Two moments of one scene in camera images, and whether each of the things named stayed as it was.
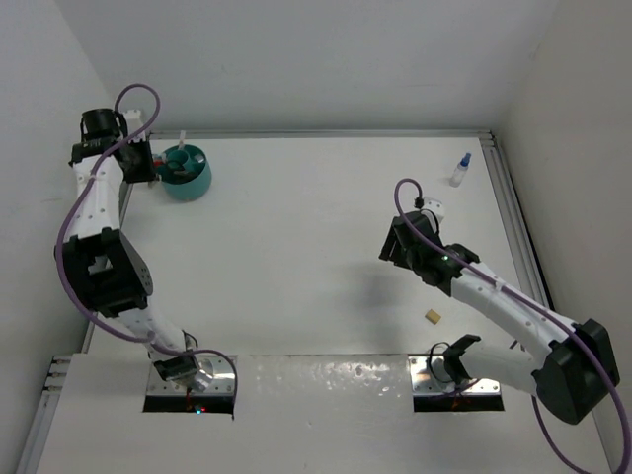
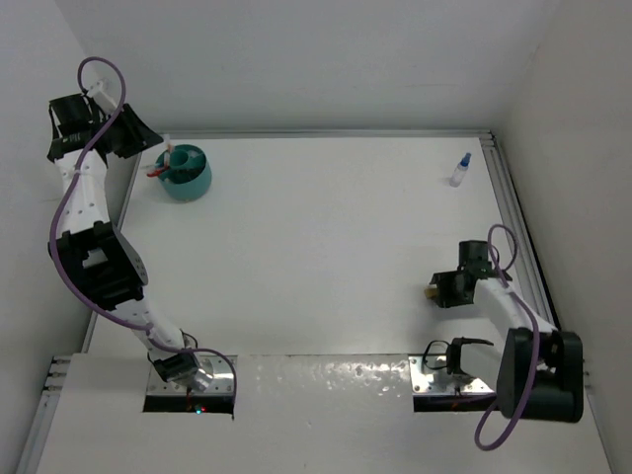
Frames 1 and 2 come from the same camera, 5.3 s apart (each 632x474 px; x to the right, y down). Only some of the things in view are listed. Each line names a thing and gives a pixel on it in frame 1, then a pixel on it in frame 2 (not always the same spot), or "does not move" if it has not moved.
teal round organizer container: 186,172 does not move
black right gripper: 391,250 -> 444,298
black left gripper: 146,172 -> 138,136
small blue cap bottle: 459,172 does not move
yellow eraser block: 433,316 -> 431,291
